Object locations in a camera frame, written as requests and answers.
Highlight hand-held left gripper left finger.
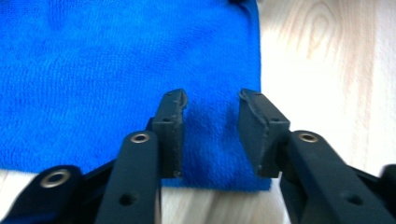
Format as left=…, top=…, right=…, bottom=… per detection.
left=146, top=88, right=189, bottom=179

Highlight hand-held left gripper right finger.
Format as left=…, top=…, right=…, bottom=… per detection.
left=237, top=88, right=291, bottom=179

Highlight blue microfibre cloth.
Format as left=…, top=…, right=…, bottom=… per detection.
left=0, top=0, right=273, bottom=192

